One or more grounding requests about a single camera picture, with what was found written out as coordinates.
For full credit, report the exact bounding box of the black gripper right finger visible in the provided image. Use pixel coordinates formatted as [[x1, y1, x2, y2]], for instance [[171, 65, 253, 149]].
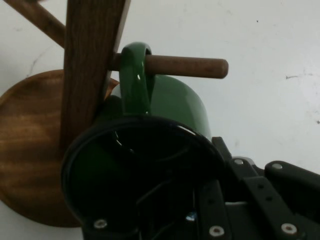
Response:
[[211, 136, 320, 240]]

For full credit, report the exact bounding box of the green enamel mug white print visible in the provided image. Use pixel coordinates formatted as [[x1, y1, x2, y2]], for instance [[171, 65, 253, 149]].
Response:
[[60, 41, 227, 240]]

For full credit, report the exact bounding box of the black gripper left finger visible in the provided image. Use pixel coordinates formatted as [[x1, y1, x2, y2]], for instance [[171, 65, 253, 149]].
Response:
[[82, 179, 232, 240]]

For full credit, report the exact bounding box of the brown wooden mug tree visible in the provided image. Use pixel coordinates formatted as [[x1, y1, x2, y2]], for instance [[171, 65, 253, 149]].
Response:
[[0, 0, 229, 229]]

